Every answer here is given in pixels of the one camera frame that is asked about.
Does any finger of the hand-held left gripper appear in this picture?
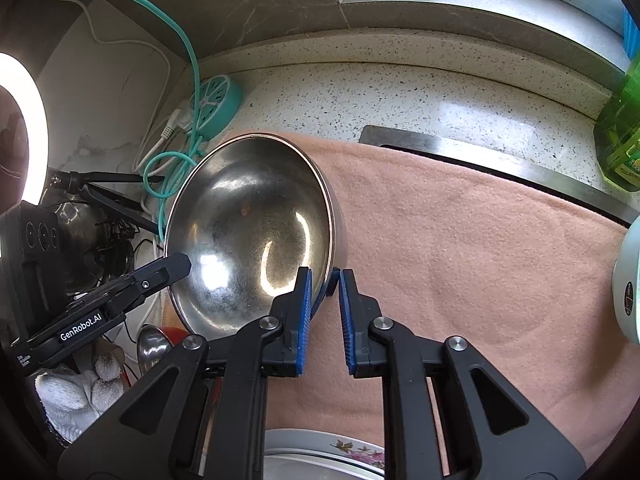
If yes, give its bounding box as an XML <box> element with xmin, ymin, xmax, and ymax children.
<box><xmin>104</xmin><ymin>253</ymin><xmax>192</xmax><ymax>312</ymax></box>

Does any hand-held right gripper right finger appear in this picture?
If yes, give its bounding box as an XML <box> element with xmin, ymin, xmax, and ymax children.
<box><xmin>339</xmin><ymin>267</ymin><xmax>587</xmax><ymax>480</ymax></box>

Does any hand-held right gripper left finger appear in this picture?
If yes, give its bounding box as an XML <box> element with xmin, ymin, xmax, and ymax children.
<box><xmin>57</xmin><ymin>266</ymin><xmax>313</xmax><ymax>480</ymax></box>

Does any stainless steel bowl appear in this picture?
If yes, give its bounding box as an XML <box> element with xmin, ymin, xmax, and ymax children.
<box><xmin>162</xmin><ymin>132</ymin><xmax>349</xmax><ymax>342</ymax></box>

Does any shallow floral-rim plate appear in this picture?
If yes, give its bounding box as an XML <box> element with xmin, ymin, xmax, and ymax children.
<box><xmin>264</xmin><ymin>427</ymin><xmax>386</xmax><ymax>480</ymax></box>

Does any light blue ceramic bowl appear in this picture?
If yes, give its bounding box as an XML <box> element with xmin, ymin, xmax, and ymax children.
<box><xmin>611</xmin><ymin>217</ymin><xmax>640</xmax><ymax>346</ymax></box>

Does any person's left hand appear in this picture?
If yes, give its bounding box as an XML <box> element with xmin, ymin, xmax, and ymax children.
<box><xmin>35</xmin><ymin>352</ymin><xmax>123</xmax><ymax>443</ymax></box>

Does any metal ladle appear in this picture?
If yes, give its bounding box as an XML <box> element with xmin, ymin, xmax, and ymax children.
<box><xmin>136</xmin><ymin>324</ymin><xmax>173</xmax><ymax>376</ymax></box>

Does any black device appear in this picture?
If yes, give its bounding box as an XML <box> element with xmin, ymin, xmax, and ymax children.
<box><xmin>0</xmin><ymin>200</ymin><xmax>66</xmax><ymax>341</ymax></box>

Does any pink towel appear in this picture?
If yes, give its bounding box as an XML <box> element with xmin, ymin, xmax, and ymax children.
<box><xmin>260</xmin><ymin>132</ymin><xmax>640</xmax><ymax>471</ymax></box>

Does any black tripod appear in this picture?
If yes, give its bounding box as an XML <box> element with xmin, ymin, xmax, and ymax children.
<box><xmin>47</xmin><ymin>170</ymin><xmax>166</xmax><ymax>233</ymax></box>

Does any teal round power strip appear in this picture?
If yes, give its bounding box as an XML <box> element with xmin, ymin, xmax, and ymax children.
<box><xmin>192</xmin><ymin>74</ymin><xmax>244</xmax><ymax>138</ymax></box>

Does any green dish soap bottle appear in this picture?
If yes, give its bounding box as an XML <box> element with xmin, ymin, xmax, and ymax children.
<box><xmin>593</xmin><ymin>55</ymin><xmax>640</xmax><ymax>193</ymax></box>

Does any blue plastic bowl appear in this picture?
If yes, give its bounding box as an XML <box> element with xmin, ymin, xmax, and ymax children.
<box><xmin>621</xmin><ymin>7</ymin><xmax>640</xmax><ymax>68</ymax></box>

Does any white plug cable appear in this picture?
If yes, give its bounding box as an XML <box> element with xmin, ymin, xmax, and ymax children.
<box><xmin>35</xmin><ymin>0</ymin><xmax>201</xmax><ymax>171</ymax></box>

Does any ring light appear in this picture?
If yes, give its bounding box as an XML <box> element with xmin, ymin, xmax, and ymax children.
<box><xmin>0</xmin><ymin>52</ymin><xmax>49</xmax><ymax>196</ymax></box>

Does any teal cable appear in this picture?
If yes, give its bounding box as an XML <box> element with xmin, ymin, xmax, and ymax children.
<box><xmin>52</xmin><ymin>0</ymin><xmax>211</xmax><ymax>241</ymax></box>

